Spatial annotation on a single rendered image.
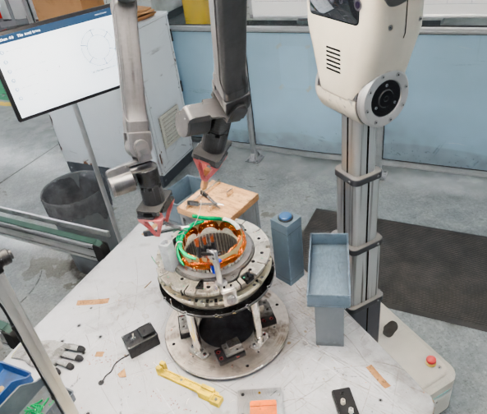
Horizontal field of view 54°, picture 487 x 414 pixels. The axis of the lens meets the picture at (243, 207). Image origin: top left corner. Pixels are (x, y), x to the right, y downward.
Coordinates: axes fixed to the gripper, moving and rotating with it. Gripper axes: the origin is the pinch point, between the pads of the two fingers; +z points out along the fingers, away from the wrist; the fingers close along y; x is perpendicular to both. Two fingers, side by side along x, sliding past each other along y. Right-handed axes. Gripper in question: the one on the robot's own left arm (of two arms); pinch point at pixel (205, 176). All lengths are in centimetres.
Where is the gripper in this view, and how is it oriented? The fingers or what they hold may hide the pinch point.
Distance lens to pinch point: 120.2
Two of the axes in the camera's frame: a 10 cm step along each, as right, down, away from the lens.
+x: 9.2, 3.8, -0.9
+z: -2.3, 7.2, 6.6
